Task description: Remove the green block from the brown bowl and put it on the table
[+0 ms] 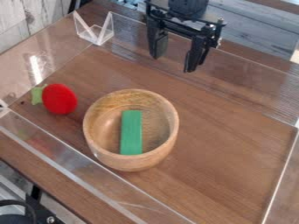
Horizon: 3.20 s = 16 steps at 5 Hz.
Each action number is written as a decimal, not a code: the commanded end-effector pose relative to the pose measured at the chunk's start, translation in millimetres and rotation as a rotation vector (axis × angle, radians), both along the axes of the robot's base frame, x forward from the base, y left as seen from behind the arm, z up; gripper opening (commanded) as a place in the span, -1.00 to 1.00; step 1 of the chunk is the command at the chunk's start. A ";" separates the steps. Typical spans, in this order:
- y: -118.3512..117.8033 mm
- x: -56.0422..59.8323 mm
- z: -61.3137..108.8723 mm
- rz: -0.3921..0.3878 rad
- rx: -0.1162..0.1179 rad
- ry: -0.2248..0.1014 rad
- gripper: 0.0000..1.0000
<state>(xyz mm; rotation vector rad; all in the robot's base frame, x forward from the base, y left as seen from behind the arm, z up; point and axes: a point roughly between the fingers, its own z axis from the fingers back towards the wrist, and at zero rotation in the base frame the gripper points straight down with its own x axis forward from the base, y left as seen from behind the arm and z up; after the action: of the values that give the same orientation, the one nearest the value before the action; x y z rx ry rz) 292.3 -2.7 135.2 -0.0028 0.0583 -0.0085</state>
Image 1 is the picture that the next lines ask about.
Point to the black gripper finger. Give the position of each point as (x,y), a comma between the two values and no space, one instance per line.
(197,54)
(157,37)

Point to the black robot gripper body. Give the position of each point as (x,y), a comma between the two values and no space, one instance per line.
(187,18)

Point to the green rectangular block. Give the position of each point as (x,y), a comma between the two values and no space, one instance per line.
(131,132)

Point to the brown wooden bowl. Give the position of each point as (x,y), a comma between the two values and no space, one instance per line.
(102,124)

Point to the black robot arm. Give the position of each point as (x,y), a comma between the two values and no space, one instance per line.
(185,18)

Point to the red felt strawberry toy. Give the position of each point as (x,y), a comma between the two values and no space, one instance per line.
(57,97)

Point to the clear acrylic corner bracket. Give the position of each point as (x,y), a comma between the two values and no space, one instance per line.
(95,34)

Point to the clear acrylic tray wall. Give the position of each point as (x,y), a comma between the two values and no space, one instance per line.
(89,188)

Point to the black clamp mount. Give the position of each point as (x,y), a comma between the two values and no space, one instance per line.
(45,215)

